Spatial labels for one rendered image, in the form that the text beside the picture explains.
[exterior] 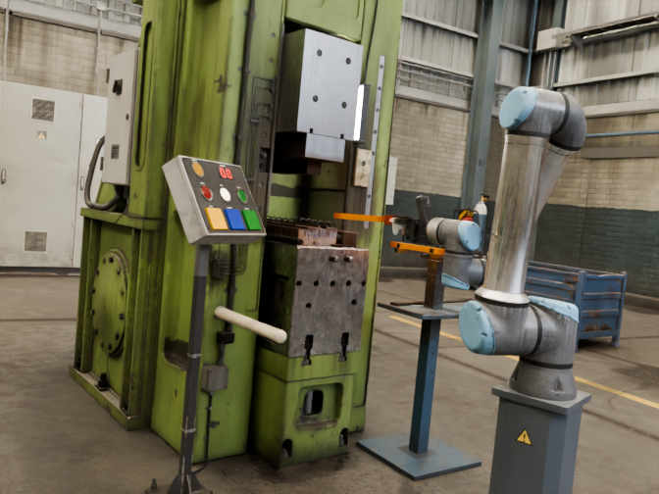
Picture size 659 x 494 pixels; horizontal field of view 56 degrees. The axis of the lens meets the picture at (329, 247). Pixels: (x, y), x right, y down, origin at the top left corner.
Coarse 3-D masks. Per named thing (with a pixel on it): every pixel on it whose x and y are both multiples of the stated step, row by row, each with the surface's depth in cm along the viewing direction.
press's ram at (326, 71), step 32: (320, 32) 245; (288, 64) 249; (320, 64) 247; (352, 64) 256; (288, 96) 248; (320, 96) 248; (352, 96) 258; (288, 128) 248; (320, 128) 250; (352, 128) 260
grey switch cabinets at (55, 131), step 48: (0, 96) 657; (48, 96) 681; (96, 96) 710; (0, 144) 661; (48, 144) 686; (96, 144) 712; (0, 192) 666; (48, 192) 692; (96, 192) 718; (0, 240) 671; (48, 240) 697
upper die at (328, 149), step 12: (276, 144) 264; (288, 144) 256; (300, 144) 250; (312, 144) 248; (324, 144) 252; (336, 144) 256; (276, 156) 264; (288, 156) 256; (300, 156) 249; (312, 156) 249; (324, 156) 253; (336, 156) 257
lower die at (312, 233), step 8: (272, 224) 265; (280, 224) 267; (288, 224) 262; (296, 224) 264; (304, 224) 262; (312, 224) 258; (320, 224) 262; (272, 232) 264; (288, 232) 254; (296, 232) 250; (304, 232) 251; (312, 232) 253; (320, 232) 256; (328, 232) 258; (336, 232) 261; (304, 240) 251; (312, 240) 254; (320, 240) 256; (328, 240) 259
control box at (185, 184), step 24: (168, 168) 199; (192, 168) 200; (216, 168) 212; (240, 168) 226; (192, 192) 195; (216, 192) 206; (192, 216) 194; (240, 216) 212; (192, 240) 195; (216, 240) 202; (240, 240) 215
